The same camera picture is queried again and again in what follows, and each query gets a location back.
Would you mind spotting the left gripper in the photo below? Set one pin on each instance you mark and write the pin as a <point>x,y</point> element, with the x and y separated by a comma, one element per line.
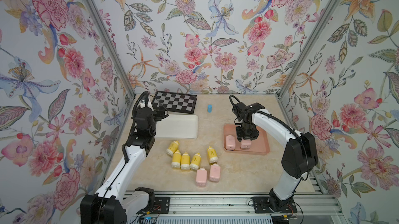
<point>159,116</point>

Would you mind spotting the yellow sharpener right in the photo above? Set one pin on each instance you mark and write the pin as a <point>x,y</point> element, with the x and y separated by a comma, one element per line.
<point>212,155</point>

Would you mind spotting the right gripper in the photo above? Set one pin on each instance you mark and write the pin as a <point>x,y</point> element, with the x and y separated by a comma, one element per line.
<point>252,136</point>

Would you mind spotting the black white checkerboard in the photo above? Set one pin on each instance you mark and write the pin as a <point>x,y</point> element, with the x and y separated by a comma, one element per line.
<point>175,102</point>

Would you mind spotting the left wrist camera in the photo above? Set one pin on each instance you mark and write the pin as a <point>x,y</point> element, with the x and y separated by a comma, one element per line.
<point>145,103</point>

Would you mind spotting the yellow sharpener far left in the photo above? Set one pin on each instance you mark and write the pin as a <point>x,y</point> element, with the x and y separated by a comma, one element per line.
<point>173,147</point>

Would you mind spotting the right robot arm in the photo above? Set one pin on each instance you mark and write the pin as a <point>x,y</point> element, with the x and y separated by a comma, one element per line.
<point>300,154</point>

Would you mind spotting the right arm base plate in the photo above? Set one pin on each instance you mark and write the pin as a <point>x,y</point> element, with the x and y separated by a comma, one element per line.
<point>273,205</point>

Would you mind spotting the blue cylinder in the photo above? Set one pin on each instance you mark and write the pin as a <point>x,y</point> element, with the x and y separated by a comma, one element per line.
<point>209,108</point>

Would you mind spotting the yellow sharpener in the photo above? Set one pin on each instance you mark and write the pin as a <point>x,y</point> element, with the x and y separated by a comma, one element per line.
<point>212,155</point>
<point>173,147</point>
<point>176,160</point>
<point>196,162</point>
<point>185,162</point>

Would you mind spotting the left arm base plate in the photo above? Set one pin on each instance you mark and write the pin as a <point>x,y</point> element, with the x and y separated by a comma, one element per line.
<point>158,205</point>

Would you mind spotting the pink sharpener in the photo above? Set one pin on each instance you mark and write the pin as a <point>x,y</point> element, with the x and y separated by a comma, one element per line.
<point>201,177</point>
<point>245,144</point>
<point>215,173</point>
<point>230,143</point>

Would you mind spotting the pink storage tray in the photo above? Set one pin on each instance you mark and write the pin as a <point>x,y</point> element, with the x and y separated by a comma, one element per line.
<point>260,146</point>

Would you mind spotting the white storage tray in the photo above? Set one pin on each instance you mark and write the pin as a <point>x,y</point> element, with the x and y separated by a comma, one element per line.
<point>178,127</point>

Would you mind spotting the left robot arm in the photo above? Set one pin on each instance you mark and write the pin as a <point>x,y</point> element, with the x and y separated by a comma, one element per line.
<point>110,205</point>

